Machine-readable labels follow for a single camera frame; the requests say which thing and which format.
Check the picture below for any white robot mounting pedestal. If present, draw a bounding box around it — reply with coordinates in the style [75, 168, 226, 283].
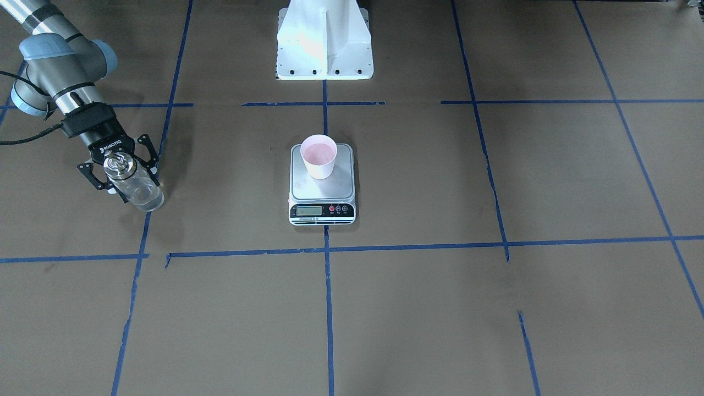
[275, 1, 375, 81]

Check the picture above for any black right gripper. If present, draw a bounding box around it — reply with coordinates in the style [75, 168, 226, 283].
[76, 125, 161, 204]

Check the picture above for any pink plastic cup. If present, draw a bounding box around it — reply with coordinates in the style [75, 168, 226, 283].
[300, 134, 338, 180]

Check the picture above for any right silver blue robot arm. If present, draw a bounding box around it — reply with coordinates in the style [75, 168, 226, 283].
[2, 1, 165, 212]

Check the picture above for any white digital kitchen scale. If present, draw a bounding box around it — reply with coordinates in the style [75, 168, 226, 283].
[288, 144, 357, 226]

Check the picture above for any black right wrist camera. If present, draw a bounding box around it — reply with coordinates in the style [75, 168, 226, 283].
[60, 102, 116, 138]

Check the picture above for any clear glass sauce bottle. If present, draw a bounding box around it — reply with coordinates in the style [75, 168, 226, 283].
[103, 151, 165, 212]

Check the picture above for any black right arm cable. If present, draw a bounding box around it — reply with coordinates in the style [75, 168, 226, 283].
[0, 69, 67, 147]

